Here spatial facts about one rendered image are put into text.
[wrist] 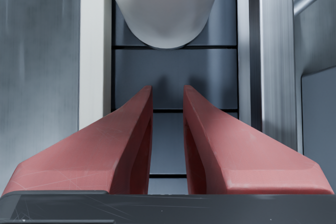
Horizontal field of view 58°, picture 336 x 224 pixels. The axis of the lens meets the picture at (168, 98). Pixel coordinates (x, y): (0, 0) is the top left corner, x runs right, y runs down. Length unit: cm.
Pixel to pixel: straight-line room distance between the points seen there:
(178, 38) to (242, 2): 6
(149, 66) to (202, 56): 3
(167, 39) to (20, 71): 14
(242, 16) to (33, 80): 16
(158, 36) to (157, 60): 3
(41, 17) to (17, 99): 7
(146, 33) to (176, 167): 8
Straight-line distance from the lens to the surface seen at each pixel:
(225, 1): 20
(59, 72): 25
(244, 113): 19
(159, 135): 18
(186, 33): 16
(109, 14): 17
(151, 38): 16
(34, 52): 26
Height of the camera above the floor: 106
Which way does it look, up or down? 87 degrees down
